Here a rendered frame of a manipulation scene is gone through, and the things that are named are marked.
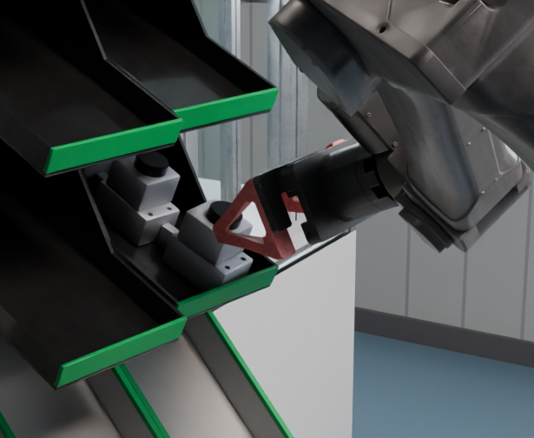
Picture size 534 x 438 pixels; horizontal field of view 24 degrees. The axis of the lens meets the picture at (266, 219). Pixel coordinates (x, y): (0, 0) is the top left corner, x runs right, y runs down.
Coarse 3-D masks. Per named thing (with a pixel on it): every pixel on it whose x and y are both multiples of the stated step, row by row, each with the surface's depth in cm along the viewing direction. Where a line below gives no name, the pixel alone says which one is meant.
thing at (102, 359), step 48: (0, 144) 110; (0, 192) 110; (48, 192) 108; (0, 240) 104; (48, 240) 106; (96, 240) 105; (0, 288) 99; (48, 288) 101; (96, 288) 103; (144, 288) 102; (48, 336) 96; (96, 336) 98; (144, 336) 97
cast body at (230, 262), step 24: (192, 216) 108; (216, 216) 107; (240, 216) 108; (168, 240) 112; (192, 240) 108; (216, 240) 107; (168, 264) 110; (192, 264) 109; (216, 264) 108; (240, 264) 109
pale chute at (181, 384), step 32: (192, 320) 122; (160, 352) 119; (192, 352) 121; (224, 352) 120; (160, 384) 117; (192, 384) 119; (224, 384) 121; (256, 384) 118; (160, 416) 115; (192, 416) 117; (224, 416) 119; (256, 416) 119
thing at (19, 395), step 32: (0, 352) 107; (0, 384) 105; (32, 384) 107; (96, 384) 109; (128, 384) 107; (0, 416) 98; (32, 416) 105; (64, 416) 107; (96, 416) 108; (128, 416) 108
